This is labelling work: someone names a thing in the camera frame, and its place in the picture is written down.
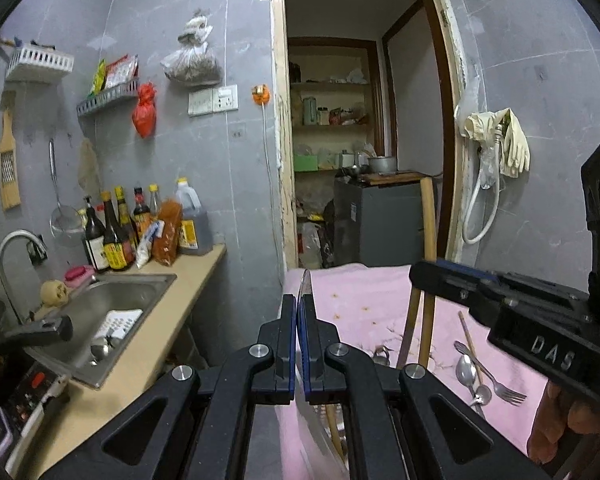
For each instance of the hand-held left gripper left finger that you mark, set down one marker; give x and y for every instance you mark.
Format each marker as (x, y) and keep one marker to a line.
(287, 350)

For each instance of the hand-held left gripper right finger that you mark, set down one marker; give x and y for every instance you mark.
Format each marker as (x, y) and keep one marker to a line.
(310, 350)

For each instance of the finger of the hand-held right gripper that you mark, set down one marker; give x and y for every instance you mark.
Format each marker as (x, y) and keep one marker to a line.
(470, 266)
(445, 282)

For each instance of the steel fork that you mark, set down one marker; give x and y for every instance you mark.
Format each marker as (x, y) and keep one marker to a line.
(502, 385)

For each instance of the steel knife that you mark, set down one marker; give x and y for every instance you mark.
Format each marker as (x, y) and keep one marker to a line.
(306, 285)

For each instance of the small steel spoon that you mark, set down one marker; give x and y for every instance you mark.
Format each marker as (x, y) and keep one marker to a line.
(483, 395)

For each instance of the large steel spoon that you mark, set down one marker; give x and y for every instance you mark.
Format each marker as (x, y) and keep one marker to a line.
(466, 370)

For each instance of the person's right hand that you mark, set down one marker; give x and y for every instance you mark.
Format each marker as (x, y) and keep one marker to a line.
(555, 425)

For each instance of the pink floral tablecloth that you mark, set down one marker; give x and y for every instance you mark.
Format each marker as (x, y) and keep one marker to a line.
(370, 310)

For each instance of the grey cabinet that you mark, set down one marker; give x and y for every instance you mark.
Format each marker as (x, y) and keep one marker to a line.
(380, 225)

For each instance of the clear hanging plastic bag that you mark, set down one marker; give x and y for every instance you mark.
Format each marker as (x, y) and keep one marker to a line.
(487, 165)

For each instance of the plastic bag on floor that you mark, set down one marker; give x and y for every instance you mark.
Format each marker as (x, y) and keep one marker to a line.
(310, 245)

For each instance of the wooden board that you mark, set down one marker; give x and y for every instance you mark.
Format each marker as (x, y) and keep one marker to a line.
(395, 178)

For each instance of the beige kitchen counter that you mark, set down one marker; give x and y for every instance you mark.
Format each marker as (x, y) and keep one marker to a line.
(170, 330)

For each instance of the cream rubber gloves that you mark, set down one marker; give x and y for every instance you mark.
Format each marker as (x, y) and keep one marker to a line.
(515, 145)

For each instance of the metal pot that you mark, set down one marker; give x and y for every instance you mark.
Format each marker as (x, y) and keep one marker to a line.
(381, 165)

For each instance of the dark frying pan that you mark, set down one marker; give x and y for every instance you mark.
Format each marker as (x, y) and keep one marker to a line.
(352, 171)

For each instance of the steel sink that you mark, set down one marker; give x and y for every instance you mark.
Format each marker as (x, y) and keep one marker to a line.
(140, 300)

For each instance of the brown oil jug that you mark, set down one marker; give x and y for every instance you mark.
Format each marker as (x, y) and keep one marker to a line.
(192, 225)

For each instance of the orange spice packet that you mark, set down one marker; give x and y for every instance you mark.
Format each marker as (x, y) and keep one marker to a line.
(167, 235)

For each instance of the white sink rack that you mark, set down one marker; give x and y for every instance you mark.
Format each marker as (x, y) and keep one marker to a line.
(117, 325)

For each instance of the white seasoning packet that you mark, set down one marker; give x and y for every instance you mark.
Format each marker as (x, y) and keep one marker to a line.
(146, 250)

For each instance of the green box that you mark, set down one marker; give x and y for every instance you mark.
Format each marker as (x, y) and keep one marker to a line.
(305, 162)

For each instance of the yellow label sauce bottle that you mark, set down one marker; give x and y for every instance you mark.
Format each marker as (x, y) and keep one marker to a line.
(117, 250)

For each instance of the red label sauce bottle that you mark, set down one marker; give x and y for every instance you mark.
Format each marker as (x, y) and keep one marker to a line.
(141, 215)

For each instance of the clear slim bottle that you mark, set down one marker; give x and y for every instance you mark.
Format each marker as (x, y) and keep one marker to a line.
(153, 200)

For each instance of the white jar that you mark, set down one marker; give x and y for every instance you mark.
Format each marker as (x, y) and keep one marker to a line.
(323, 116)

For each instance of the dark sauce bottle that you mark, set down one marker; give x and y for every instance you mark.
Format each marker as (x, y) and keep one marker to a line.
(125, 210)

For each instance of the green jar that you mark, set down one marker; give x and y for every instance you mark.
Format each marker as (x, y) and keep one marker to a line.
(309, 111)

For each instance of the pink sponge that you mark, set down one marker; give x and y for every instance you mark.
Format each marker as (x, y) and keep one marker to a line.
(79, 274)

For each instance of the wooden shelf unit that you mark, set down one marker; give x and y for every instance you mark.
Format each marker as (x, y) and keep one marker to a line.
(330, 82)

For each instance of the black wok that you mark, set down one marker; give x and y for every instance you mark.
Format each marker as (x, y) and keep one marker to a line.
(35, 331)

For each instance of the metal mesh strainer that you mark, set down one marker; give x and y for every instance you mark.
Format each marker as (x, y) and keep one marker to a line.
(66, 220)

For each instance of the beige hanging cloth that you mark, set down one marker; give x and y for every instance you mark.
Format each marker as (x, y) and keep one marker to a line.
(88, 167)

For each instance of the red plastic bag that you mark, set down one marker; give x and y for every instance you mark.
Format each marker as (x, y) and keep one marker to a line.
(145, 112)

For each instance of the black induction cooker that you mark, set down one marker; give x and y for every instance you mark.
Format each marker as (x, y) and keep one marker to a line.
(15, 410)

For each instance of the chrome faucet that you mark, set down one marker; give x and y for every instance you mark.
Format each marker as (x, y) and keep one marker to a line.
(15, 239)

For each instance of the clear bag of dried goods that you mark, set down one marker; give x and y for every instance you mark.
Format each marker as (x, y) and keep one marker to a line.
(192, 66)

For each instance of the red snack packet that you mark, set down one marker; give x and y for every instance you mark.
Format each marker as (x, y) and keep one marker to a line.
(121, 72)

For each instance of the green yellow snack packet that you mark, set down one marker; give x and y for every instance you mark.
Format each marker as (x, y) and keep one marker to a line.
(98, 77)

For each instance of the small clear plastic bag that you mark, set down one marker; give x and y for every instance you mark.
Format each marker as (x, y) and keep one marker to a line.
(196, 27)

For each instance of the wooden grater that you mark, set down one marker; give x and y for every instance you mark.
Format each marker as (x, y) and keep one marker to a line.
(10, 160)

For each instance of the worn door frame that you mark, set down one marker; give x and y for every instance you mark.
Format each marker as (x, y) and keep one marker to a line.
(279, 135)

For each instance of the orange wall plug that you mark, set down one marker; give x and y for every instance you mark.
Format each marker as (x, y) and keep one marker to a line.
(260, 95)

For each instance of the white wall socket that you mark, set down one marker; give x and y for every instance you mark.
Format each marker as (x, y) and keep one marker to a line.
(226, 97)

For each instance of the white wall switch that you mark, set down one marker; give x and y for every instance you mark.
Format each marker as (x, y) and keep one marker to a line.
(201, 103)

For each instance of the black wall socket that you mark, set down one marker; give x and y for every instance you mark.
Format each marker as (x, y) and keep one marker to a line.
(37, 251)

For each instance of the grey wall shelf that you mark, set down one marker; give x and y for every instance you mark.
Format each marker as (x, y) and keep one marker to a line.
(107, 102)

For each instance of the white wall basket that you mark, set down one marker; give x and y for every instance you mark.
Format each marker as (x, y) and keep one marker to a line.
(40, 62)

